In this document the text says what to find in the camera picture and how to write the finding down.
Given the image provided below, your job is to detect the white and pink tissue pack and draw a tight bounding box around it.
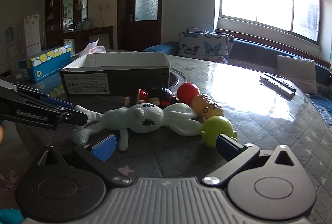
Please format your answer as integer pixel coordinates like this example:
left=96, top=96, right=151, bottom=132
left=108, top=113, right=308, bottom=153
left=77, top=38, right=107, bottom=57

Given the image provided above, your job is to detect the white plush rabbit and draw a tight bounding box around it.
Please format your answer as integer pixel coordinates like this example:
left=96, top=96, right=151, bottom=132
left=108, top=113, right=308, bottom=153
left=73, top=103, right=203, bottom=152

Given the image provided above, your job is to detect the blue sofa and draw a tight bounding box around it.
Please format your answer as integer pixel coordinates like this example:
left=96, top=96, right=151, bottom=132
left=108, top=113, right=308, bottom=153
left=144, top=29, right=332, bottom=121

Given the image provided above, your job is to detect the blue dotted tissue box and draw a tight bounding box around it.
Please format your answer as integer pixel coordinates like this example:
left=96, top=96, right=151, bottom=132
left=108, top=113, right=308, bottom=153
left=18, top=44, right=72, bottom=83

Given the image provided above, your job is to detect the blue wall poster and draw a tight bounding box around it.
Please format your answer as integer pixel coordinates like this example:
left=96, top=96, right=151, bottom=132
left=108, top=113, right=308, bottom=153
left=5, top=27, right=14, bottom=44

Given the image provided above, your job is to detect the grey pillow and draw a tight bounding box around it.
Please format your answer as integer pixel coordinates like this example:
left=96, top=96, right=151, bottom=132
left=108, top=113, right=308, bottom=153
left=276, top=55, right=318, bottom=95

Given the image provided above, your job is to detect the dark wooden door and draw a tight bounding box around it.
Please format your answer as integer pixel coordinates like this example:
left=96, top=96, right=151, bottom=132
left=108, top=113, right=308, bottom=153
left=118, top=0, right=164, bottom=52

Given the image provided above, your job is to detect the round metal table insert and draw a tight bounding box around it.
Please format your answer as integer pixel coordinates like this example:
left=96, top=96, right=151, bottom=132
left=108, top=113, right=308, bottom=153
left=170, top=70, right=194, bottom=89

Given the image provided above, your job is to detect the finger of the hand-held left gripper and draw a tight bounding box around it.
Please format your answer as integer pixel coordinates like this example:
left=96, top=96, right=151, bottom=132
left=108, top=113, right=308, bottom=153
left=57, top=110, right=89, bottom=127
left=15, top=83, right=75, bottom=111

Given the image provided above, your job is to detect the red and black doll figurine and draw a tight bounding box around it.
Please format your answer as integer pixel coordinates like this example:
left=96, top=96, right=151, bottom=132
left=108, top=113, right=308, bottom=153
left=124, top=86, right=179, bottom=108

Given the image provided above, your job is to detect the red ball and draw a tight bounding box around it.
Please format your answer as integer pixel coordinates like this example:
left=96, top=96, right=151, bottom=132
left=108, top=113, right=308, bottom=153
left=177, top=82, right=201, bottom=104

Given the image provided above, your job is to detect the grey quilted desktop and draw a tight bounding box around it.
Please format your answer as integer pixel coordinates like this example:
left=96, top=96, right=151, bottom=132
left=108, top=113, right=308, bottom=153
left=0, top=54, right=332, bottom=224

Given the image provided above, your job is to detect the white refrigerator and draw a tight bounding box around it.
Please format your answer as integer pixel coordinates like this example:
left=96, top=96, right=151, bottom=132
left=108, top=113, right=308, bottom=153
left=23, top=14, right=42, bottom=56

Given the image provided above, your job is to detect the butterfly print pillow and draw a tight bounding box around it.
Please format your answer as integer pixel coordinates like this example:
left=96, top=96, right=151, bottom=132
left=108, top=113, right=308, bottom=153
left=178, top=27, right=235, bottom=64

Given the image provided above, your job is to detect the green round toy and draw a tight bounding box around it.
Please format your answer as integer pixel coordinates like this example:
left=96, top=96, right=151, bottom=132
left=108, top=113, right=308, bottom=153
left=200, top=116, right=238, bottom=149

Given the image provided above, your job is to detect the cardboard box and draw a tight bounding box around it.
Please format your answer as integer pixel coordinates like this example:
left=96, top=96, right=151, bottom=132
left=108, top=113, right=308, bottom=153
left=60, top=52, right=172, bottom=96

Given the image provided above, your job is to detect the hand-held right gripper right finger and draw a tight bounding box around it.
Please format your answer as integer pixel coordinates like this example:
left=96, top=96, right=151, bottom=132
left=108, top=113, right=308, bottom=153
left=202, top=134, right=305, bottom=185

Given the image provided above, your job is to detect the black remote control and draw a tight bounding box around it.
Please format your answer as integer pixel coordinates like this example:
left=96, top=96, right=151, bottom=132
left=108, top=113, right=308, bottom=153
left=259, top=73, right=297, bottom=98

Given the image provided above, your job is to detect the teal cloth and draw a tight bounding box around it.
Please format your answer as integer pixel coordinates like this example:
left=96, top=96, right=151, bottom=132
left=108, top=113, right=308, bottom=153
left=0, top=209, right=25, bottom=224

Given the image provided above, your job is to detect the orange peanut toy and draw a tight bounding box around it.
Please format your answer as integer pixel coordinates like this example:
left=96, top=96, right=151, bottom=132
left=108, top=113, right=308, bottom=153
left=191, top=93, right=224, bottom=119

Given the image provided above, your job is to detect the dark wooden cabinet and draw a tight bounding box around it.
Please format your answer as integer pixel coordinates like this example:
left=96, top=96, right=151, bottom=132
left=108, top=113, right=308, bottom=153
left=44, top=0, right=115, bottom=54

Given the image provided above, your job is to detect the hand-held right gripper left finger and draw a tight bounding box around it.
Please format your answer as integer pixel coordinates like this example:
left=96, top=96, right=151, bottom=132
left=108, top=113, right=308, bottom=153
left=32, top=134, right=131, bottom=185

